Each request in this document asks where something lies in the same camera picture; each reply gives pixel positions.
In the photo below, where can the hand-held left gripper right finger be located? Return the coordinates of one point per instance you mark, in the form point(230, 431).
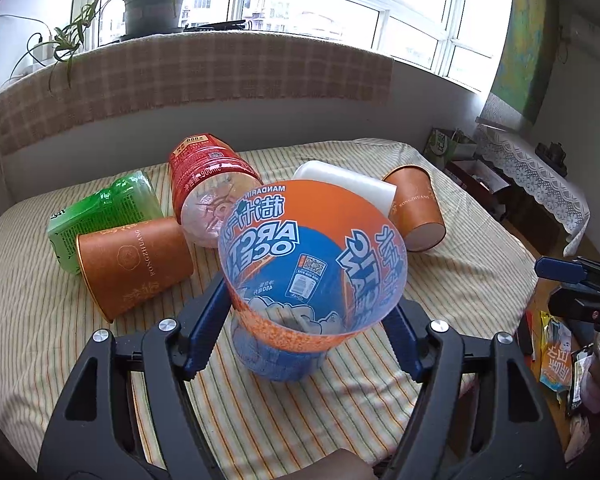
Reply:
point(406, 342)

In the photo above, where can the green paper bag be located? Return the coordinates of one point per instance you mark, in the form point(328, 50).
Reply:
point(447, 142)

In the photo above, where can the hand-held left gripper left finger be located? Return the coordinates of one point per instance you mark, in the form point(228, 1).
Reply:
point(204, 332)

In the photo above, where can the dark object on lace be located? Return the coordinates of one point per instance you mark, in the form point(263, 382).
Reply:
point(551, 157)

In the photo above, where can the white power strip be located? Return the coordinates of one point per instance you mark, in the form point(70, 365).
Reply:
point(45, 50)

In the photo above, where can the trailing green plant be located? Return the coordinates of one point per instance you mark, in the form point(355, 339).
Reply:
point(67, 40)

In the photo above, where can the orange snack packet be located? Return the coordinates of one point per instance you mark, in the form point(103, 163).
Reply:
point(555, 355)

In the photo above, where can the dark red box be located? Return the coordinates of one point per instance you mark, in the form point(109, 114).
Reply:
point(475, 185)

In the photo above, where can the checkered windowsill cloth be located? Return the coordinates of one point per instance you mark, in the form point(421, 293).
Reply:
point(205, 80)

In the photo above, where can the black snack packet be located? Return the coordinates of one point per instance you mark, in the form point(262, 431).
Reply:
point(577, 380)

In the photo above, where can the orange blue label bottle cup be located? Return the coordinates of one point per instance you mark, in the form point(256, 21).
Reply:
point(300, 280)

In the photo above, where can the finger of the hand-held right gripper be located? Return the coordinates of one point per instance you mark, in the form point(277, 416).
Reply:
point(560, 268)
point(580, 310)

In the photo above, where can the small orange paper cup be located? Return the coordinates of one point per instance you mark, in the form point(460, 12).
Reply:
point(417, 200)

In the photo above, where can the red label bottle cup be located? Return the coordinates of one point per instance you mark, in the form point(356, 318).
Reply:
point(205, 175)

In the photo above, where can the black potted plant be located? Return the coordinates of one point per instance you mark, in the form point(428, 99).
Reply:
point(152, 10)

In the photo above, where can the white window frame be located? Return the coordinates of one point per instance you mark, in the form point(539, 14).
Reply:
point(380, 15)

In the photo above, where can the green plastic bottle cup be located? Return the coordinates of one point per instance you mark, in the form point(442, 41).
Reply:
point(105, 215)

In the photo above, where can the white plastic cup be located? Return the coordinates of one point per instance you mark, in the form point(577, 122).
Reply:
point(345, 180)

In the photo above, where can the large orange paper cup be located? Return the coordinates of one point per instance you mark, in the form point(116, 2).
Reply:
point(135, 265)

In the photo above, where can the green wall painting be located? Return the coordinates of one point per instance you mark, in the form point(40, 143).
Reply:
point(525, 35)

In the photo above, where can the lace covered side table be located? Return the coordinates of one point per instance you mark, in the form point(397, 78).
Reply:
point(535, 175)

